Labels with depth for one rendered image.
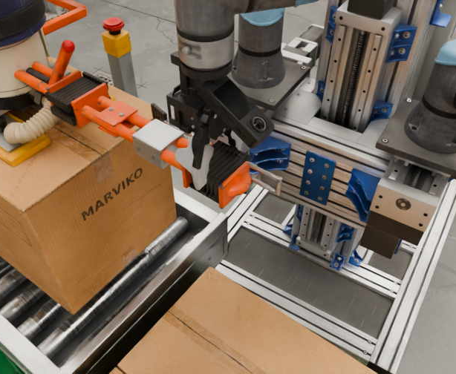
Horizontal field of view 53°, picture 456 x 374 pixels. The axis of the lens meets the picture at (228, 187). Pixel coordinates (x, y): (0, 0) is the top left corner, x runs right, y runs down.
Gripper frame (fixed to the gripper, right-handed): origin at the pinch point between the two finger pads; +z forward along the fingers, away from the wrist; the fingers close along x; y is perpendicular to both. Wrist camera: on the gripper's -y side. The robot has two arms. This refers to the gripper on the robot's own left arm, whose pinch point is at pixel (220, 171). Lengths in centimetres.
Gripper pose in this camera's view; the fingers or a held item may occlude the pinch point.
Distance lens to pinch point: 76.2
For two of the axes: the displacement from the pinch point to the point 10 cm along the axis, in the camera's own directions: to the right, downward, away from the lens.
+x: -6.1, 5.7, -5.5
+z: 0.0, 7.0, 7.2
